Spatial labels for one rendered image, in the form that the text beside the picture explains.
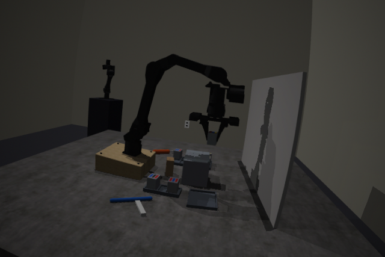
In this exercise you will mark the blue rod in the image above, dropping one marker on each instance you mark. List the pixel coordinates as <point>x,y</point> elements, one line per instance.
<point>130,199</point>

